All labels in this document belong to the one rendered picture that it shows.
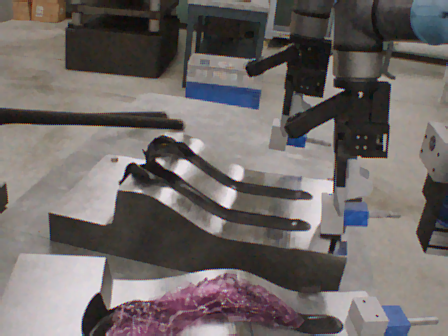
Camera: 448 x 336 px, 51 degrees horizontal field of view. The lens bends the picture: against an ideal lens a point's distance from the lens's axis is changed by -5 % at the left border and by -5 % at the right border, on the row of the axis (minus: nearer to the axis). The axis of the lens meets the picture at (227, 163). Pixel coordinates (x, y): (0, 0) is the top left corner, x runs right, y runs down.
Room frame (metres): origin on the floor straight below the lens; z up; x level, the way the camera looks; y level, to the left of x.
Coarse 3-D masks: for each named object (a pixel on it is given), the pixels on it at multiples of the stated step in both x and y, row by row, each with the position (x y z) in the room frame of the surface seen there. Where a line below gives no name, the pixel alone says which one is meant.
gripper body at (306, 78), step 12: (300, 48) 0.98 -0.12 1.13; (312, 48) 0.98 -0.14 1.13; (324, 48) 0.97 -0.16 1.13; (300, 60) 0.98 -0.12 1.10; (312, 60) 0.98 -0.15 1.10; (324, 60) 0.97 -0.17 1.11; (288, 72) 0.96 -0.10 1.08; (300, 72) 0.96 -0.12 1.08; (312, 72) 0.96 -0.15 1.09; (324, 72) 0.96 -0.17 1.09; (300, 84) 0.97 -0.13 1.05; (312, 84) 0.97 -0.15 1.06; (324, 84) 0.95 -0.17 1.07
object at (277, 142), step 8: (280, 120) 1.02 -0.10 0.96; (272, 128) 0.98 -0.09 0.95; (272, 136) 0.98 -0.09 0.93; (280, 136) 0.97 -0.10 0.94; (304, 136) 0.97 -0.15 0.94; (272, 144) 0.98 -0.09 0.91; (280, 144) 0.97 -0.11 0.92; (288, 144) 0.97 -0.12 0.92; (296, 144) 0.97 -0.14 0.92; (304, 144) 0.97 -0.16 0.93; (320, 144) 0.98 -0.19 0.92; (328, 144) 0.98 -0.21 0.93
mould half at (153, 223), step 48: (192, 144) 0.89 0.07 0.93; (96, 192) 0.78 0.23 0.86; (144, 192) 0.67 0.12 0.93; (240, 192) 0.80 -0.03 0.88; (96, 240) 0.68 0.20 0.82; (144, 240) 0.67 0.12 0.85; (192, 240) 0.65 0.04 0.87; (240, 240) 0.65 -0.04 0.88; (288, 240) 0.66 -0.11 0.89; (288, 288) 0.63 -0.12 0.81; (336, 288) 0.62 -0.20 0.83
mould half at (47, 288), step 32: (32, 256) 0.50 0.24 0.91; (64, 256) 0.51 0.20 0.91; (32, 288) 0.44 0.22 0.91; (64, 288) 0.45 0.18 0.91; (96, 288) 0.46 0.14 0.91; (128, 288) 0.51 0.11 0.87; (160, 288) 0.52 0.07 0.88; (0, 320) 0.38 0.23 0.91; (32, 320) 0.39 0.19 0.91; (64, 320) 0.40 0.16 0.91; (224, 320) 0.45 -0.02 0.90
